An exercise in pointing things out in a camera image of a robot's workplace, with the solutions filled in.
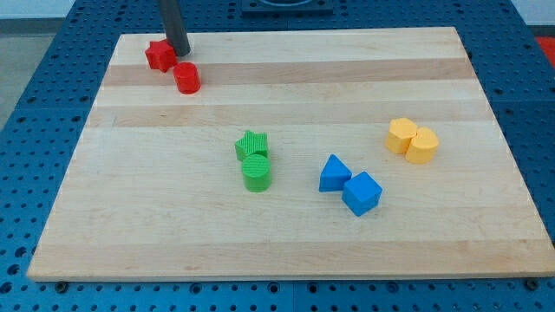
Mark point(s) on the green cylinder block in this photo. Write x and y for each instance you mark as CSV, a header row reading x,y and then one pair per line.
x,y
256,171

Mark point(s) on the green star block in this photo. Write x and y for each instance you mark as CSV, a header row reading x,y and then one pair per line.
x,y
251,143

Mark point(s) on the blue triangle block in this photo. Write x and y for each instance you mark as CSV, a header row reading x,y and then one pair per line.
x,y
334,175

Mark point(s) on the light wooden board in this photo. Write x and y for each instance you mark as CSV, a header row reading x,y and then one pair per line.
x,y
154,190

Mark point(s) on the blue cube block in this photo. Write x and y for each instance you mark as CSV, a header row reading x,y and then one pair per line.
x,y
361,194

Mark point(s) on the red cylinder block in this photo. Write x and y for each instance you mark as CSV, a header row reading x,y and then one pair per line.
x,y
186,76

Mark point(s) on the yellow hexagon block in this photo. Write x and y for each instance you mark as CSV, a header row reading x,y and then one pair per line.
x,y
400,133

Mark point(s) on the yellow heart block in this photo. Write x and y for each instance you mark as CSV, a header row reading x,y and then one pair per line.
x,y
423,147

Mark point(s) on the red star block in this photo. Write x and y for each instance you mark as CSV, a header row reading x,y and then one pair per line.
x,y
161,55

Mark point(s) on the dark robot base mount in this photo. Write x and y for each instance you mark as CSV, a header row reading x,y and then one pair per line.
x,y
285,7

